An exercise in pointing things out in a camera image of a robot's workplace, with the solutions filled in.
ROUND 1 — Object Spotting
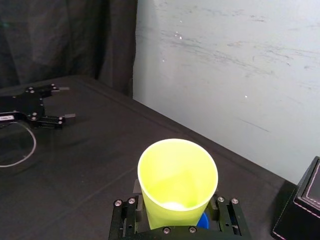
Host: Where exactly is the black box with pink stitching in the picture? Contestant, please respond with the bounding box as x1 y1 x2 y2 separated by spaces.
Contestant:
271 156 320 240

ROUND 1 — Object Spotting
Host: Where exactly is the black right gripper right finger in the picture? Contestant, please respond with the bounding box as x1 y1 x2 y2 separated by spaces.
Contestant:
206 191 252 240

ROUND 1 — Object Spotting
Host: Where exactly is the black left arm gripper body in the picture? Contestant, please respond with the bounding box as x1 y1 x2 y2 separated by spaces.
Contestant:
0 90 46 126

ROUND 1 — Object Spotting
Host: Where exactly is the thin pale cable loop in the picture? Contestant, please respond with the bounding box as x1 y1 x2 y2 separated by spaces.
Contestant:
0 121 38 168

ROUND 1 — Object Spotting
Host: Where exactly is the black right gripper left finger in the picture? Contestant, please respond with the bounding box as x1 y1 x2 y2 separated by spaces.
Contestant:
107 178 151 240

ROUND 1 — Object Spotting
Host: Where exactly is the lime green plastic cup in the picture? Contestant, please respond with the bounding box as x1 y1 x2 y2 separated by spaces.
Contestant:
137 138 219 231

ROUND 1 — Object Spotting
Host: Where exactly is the blue plastic cup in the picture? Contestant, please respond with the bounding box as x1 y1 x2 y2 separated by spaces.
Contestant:
196 211 211 230

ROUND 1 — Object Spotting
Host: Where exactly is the black table cloth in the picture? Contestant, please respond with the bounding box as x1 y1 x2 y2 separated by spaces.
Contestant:
0 76 298 240

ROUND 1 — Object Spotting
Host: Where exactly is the black backdrop curtain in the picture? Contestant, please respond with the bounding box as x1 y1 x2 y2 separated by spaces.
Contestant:
0 0 139 98

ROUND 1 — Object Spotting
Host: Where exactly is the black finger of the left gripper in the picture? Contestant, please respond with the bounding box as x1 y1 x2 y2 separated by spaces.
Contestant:
24 83 71 100
29 112 77 131

